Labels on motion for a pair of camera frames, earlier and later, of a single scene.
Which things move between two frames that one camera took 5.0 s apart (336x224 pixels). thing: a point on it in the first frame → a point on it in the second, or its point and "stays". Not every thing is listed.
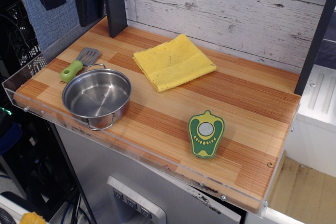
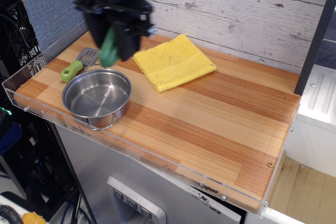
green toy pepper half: x=206 y=130 → x=108 y=53
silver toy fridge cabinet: x=122 y=185 stays
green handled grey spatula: x=87 y=57 stays
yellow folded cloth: x=173 y=63 stays
